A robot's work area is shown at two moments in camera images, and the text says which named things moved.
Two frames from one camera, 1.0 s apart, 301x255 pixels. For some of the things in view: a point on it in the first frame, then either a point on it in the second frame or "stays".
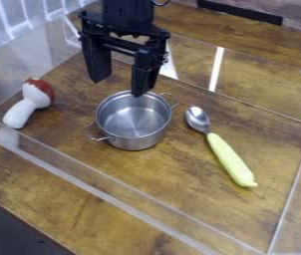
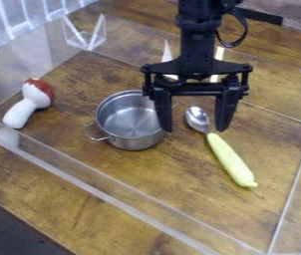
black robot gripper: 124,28 → 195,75
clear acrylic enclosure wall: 149,127 stays
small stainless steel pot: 133,123 stays
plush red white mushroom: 37,97 stays
